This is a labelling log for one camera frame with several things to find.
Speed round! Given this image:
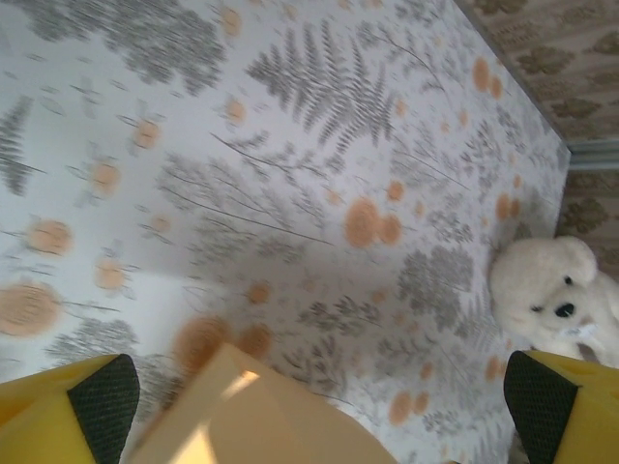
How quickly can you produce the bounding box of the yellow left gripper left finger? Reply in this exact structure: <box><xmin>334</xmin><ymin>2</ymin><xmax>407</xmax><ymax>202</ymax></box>
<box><xmin>0</xmin><ymin>354</ymin><xmax>140</xmax><ymax>464</ymax></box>

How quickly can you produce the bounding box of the aluminium corner post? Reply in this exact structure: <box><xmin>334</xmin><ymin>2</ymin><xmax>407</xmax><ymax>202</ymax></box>
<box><xmin>568</xmin><ymin>139</ymin><xmax>619</xmax><ymax>171</ymax></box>

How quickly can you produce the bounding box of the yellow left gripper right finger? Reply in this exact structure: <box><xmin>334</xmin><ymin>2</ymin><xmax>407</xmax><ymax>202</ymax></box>
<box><xmin>505</xmin><ymin>350</ymin><xmax>619</xmax><ymax>464</ymax></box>

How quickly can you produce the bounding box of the floral tablecloth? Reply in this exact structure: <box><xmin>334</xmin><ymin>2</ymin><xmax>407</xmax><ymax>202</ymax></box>
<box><xmin>0</xmin><ymin>0</ymin><xmax>575</xmax><ymax>464</ymax></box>

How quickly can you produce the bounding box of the cream plush dog toy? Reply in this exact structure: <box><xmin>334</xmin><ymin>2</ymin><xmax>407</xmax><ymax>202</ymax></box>
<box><xmin>487</xmin><ymin>235</ymin><xmax>619</xmax><ymax>363</ymax></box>

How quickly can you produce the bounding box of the yellow paper box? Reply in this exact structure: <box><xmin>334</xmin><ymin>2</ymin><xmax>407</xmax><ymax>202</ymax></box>
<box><xmin>125</xmin><ymin>342</ymin><xmax>398</xmax><ymax>464</ymax></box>

